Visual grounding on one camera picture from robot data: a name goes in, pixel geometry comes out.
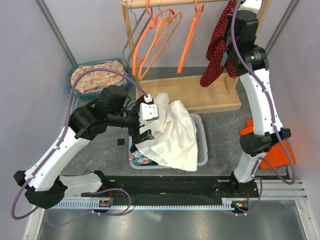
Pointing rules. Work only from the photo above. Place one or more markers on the orange hanger of white garment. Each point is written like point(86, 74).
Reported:
point(193, 27)

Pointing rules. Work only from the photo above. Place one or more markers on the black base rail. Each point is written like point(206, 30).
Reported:
point(173, 190)

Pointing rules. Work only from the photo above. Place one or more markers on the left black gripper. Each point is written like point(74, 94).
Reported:
point(137, 137)

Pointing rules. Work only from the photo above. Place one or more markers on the grey-blue clothes hanger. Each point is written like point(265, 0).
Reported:
point(224, 59)

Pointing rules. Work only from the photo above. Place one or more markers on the teal tub with clothes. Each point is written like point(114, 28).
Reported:
point(91, 85)

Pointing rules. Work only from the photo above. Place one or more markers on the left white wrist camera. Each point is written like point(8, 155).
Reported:
point(148, 110)

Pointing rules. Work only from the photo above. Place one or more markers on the beige clothes hanger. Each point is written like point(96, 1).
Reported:
point(130, 44)

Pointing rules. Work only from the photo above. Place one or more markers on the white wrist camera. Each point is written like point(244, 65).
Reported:
point(148, 110)
point(250, 5)

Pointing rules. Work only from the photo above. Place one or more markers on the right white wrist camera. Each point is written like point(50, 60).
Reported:
point(250, 5)

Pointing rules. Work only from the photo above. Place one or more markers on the light blue cable duct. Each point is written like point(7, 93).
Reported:
point(99, 204)

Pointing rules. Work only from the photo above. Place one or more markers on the wooden clothes rack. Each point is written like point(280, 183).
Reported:
point(221, 96)

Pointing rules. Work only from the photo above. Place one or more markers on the small black floor marker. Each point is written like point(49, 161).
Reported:
point(120, 141)

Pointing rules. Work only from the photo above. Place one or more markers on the white plastic basket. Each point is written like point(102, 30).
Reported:
point(202, 156)

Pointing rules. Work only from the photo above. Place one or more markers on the white garment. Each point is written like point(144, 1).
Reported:
point(174, 144)

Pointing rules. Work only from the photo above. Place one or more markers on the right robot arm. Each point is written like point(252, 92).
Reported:
point(252, 66)

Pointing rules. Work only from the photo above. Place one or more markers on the orange folded cloth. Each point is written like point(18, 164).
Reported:
point(276, 156)

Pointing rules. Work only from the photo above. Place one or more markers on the peach hanger of floral garment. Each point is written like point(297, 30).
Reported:
point(164, 27)

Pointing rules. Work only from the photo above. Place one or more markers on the red dotted garment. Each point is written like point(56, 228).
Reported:
point(216, 50)

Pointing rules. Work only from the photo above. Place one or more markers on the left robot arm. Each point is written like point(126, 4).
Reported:
point(43, 183)

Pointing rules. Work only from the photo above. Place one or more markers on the blue floral garment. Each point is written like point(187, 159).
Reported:
point(138, 159)

